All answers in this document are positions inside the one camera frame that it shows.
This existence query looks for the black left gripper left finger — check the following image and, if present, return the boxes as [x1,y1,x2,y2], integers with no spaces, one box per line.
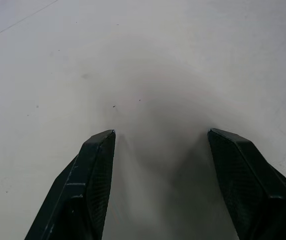
[24,129,116,240]

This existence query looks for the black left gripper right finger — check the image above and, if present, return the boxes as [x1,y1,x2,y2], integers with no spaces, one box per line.
[207,127,286,240]

